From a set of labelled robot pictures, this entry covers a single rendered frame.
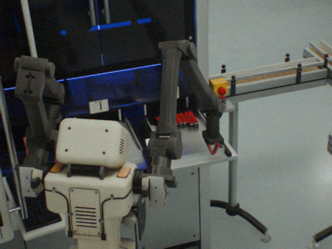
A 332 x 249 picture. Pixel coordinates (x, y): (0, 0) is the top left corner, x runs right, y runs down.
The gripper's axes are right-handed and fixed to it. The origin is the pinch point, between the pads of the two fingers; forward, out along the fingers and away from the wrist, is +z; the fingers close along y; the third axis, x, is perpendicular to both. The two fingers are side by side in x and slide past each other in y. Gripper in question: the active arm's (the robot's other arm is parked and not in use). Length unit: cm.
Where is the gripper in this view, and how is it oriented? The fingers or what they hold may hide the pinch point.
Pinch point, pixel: (213, 152)
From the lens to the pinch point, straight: 273.6
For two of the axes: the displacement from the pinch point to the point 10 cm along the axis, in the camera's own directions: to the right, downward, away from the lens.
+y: -2.9, -4.8, 8.3
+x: -9.6, 1.9, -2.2
